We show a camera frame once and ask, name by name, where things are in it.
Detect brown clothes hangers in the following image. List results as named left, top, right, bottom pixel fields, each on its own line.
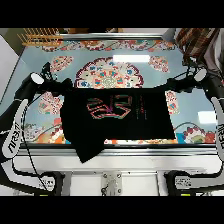
left=17, top=28, right=64, bottom=48

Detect checked shirt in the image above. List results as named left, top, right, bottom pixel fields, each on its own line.
left=175, top=28, right=218, bottom=64

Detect black T-shirt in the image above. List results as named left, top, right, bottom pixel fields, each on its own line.
left=59, top=87, right=178, bottom=164

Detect black cable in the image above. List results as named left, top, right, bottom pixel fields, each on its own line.
left=22, top=97, right=48, bottom=192

